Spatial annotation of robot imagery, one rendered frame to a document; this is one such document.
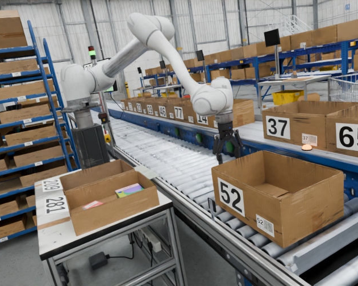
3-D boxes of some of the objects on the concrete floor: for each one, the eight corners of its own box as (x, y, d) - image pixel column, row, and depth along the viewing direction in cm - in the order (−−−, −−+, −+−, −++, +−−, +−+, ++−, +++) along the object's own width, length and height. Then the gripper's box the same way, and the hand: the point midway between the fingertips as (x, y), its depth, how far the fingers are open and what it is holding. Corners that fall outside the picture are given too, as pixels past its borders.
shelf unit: (-26, 264, 238) (-126, 26, 188) (-16, 238, 281) (-95, 39, 231) (87, 223, 277) (29, 17, 227) (81, 205, 320) (32, 29, 270)
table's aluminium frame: (62, 272, 209) (35, 186, 190) (133, 240, 234) (115, 162, 216) (87, 396, 122) (41, 261, 104) (195, 325, 147) (174, 206, 129)
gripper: (238, 116, 142) (242, 156, 148) (201, 126, 133) (207, 168, 139) (248, 117, 135) (252, 159, 141) (209, 127, 126) (215, 172, 132)
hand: (229, 160), depth 139 cm, fingers open, 10 cm apart
